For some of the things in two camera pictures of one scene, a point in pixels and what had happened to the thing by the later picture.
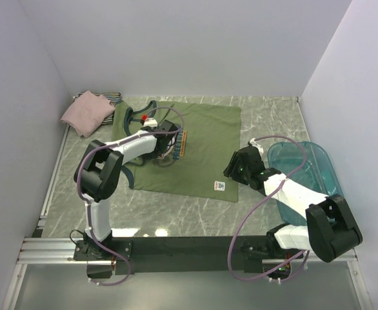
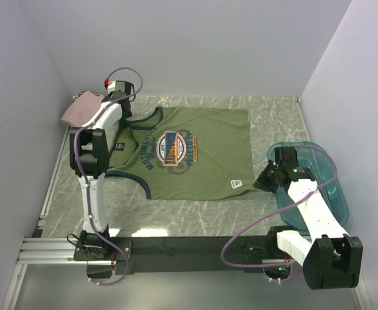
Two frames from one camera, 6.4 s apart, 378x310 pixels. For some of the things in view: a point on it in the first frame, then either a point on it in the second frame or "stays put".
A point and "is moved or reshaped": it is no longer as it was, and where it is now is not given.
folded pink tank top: [87, 112] stays put
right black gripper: [233, 163] to [261, 182]
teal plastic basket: [318, 173] stays put
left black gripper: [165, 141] to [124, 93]
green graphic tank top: [208, 163] is moved or reshaped
